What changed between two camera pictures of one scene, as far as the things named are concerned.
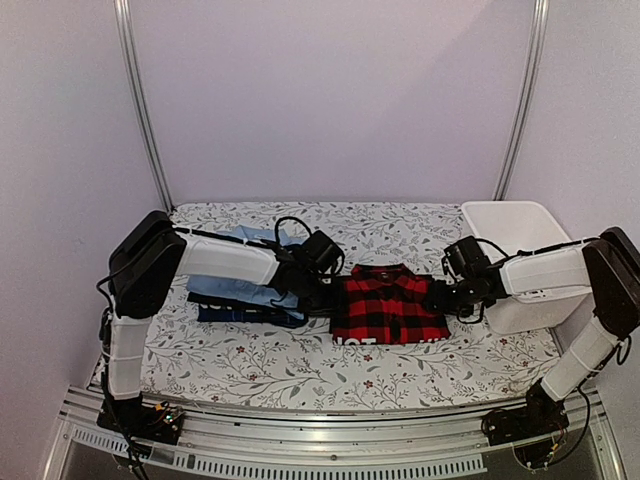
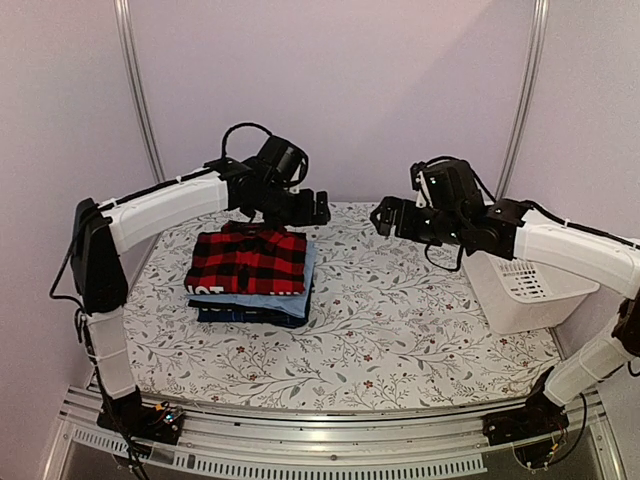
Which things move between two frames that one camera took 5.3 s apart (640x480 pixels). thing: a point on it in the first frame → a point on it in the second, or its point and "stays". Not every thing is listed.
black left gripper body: x=318 y=302 → x=288 y=212
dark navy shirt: x=225 y=310 stays
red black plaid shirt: x=386 y=304 → x=246 y=258
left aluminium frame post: x=123 y=13 stays
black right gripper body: x=459 y=302 → x=424 y=231
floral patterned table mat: x=188 y=364 stays
